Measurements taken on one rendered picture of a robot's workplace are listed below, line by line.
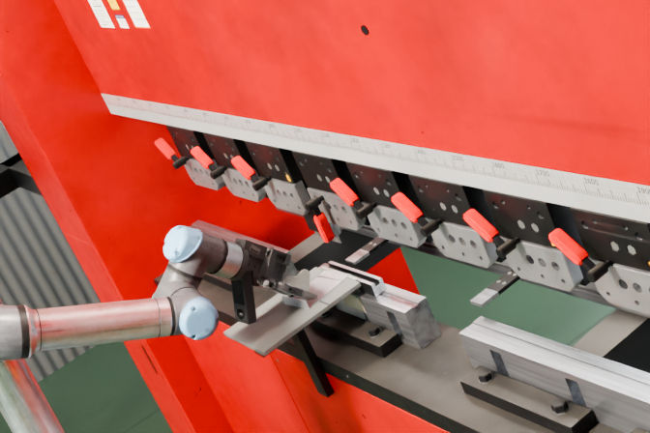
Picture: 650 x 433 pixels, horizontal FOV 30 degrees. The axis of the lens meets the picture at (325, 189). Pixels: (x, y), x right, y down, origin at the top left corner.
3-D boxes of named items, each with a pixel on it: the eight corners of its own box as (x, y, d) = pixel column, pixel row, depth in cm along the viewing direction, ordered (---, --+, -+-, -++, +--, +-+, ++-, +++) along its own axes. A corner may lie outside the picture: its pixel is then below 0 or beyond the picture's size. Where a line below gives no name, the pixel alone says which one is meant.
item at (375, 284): (325, 278, 272) (320, 268, 271) (336, 271, 273) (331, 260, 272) (375, 297, 256) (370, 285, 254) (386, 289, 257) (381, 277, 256)
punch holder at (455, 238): (439, 254, 216) (406, 176, 210) (473, 229, 219) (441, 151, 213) (493, 271, 203) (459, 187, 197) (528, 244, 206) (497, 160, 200)
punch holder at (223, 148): (230, 194, 283) (200, 133, 277) (258, 176, 286) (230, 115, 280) (261, 203, 270) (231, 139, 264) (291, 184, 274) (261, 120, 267)
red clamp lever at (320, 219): (322, 244, 245) (303, 203, 241) (337, 233, 246) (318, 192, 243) (326, 245, 243) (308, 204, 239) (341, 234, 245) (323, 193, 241)
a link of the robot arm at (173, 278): (156, 325, 234) (179, 274, 234) (140, 307, 244) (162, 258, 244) (191, 337, 237) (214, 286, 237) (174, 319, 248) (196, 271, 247)
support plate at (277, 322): (224, 335, 263) (222, 331, 262) (317, 270, 273) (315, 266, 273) (265, 356, 248) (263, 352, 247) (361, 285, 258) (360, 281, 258)
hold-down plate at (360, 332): (309, 326, 276) (304, 315, 275) (327, 313, 278) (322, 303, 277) (384, 359, 251) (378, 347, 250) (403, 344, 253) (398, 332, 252)
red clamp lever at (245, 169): (228, 158, 260) (256, 187, 256) (243, 149, 262) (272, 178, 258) (228, 163, 262) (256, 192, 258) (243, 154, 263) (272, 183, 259)
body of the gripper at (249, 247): (295, 256, 253) (251, 240, 246) (283, 296, 252) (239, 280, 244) (273, 252, 259) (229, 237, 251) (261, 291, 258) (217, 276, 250)
